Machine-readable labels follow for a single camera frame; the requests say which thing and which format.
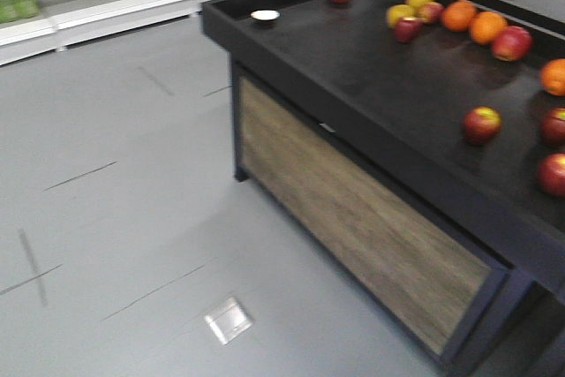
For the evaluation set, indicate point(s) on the black wooden display stand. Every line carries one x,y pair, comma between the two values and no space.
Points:
359,137

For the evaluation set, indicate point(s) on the small white dish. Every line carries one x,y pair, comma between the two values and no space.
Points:
265,17

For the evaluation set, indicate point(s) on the silver floor outlet cover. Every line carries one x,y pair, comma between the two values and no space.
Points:
228,320

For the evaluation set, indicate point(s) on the dark red apple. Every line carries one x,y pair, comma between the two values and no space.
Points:
407,29

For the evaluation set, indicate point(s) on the yellow apple front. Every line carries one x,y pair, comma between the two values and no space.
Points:
398,11

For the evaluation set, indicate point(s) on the red green apple left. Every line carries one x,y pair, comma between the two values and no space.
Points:
480,125

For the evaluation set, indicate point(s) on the red green apple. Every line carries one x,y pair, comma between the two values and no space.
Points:
551,175
552,128
480,125

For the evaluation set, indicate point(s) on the small pink red apple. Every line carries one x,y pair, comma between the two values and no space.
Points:
430,12

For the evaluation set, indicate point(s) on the orange left of pair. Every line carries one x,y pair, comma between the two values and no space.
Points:
458,15

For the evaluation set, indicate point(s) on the orange of pair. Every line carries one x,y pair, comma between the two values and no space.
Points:
458,15
486,26

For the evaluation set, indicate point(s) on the orange right of pair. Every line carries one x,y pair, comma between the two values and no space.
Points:
486,26

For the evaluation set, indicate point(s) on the large red apple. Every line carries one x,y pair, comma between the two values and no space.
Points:
512,44

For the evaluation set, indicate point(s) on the red green apple lower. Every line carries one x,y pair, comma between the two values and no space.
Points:
551,175

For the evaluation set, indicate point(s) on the red green apple upper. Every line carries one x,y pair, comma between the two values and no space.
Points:
552,128

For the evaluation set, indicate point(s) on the orange with navel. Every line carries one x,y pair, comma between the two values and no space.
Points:
552,77

